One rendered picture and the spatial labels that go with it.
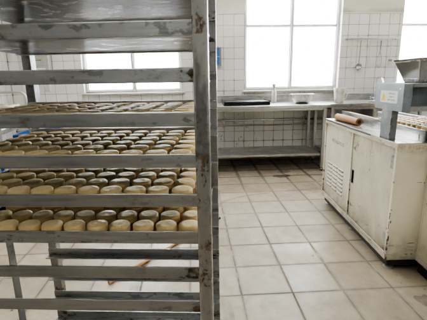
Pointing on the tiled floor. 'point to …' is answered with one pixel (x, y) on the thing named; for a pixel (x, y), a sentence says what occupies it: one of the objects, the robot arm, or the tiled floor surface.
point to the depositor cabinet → (376, 188)
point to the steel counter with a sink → (324, 101)
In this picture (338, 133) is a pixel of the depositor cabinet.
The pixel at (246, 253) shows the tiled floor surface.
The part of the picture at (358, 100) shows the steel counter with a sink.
